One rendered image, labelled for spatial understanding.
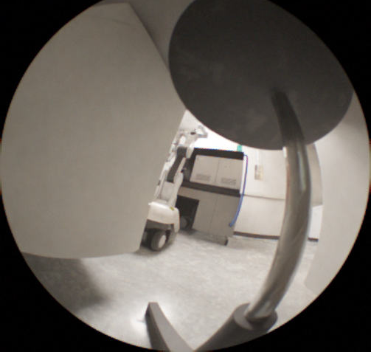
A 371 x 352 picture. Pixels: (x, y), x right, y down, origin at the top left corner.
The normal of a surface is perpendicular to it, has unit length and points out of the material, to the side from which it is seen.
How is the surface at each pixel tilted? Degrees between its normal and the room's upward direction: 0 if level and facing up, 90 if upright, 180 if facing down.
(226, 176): 90
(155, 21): 180
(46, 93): 90
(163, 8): 180
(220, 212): 90
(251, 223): 90
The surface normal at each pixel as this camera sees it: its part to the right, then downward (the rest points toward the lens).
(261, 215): -0.32, -0.40
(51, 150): 0.91, 0.13
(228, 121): -0.27, 0.91
